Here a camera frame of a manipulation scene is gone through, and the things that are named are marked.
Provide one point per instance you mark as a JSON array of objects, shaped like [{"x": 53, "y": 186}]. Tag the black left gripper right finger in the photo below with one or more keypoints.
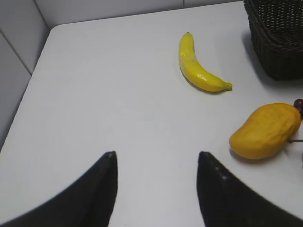
[{"x": 225, "y": 201}]

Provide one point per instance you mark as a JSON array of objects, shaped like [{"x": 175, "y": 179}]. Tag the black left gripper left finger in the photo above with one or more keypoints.
[{"x": 88, "y": 202}]

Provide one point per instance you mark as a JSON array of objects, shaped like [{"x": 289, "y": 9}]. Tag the yellow banana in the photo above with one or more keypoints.
[{"x": 193, "y": 70}]

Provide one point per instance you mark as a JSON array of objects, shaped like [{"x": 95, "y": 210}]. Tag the black woven basket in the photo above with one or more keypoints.
[{"x": 276, "y": 28}]

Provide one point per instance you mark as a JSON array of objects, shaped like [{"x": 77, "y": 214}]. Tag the yellow mango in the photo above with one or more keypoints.
[{"x": 266, "y": 131}]

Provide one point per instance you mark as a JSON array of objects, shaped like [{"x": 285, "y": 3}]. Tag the purple grape bunch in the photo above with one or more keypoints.
[{"x": 298, "y": 104}]

